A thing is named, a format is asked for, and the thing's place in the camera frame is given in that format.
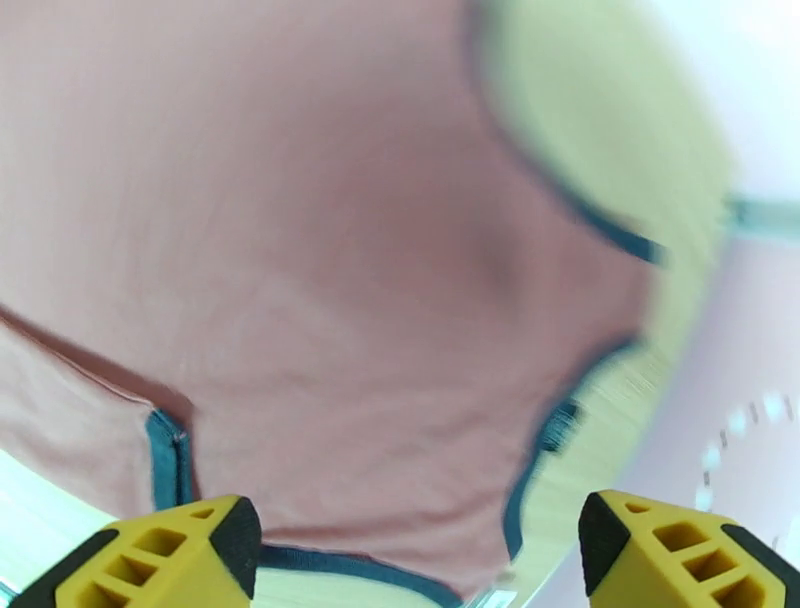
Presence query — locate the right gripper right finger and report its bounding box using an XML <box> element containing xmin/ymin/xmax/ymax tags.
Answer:
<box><xmin>577</xmin><ymin>490</ymin><xmax>800</xmax><ymax>608</ymax></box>

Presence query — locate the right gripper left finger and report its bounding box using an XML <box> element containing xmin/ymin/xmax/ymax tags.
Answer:
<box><xmin>9</xmin><ymin>495</ymin><xmax>263</xmax><ymax>608</ymax></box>

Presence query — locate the red shirt with navy trim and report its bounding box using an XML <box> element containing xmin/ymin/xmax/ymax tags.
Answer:
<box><xmin>0</xmin><ymin>0</ymin><xmax>665</xmax><ymax>608</ymax></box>

